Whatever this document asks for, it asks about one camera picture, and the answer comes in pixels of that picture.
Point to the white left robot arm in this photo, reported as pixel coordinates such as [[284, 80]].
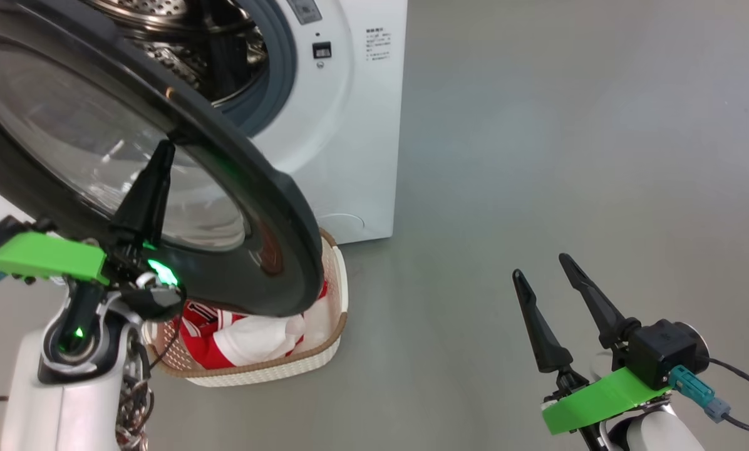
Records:
[[55, 407]]

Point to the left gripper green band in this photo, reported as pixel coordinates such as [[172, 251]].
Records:
[[49, 257]]

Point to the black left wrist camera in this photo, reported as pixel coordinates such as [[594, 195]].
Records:
[[8, 230]]

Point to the small printed text label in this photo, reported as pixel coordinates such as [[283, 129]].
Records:
[[377, 44]]

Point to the cream perforated laundry basket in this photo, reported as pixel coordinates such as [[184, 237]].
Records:
[[268, 373]]

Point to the grey warning sticker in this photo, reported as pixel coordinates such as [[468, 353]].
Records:
[[304, 9]]

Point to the white front-load washing machine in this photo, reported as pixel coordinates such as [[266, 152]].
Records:
[[349, 156]]

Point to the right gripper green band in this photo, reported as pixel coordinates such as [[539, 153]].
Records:
[[600, 398]]

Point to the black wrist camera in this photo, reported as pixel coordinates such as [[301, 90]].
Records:
[[8, 230], [662, 351]]

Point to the red garment white cuff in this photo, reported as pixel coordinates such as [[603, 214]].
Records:
[[255, 341]]

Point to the dark round washer door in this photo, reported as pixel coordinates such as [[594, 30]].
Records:
[[268, 207]]

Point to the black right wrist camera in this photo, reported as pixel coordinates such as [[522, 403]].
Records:
[[662, 351]]

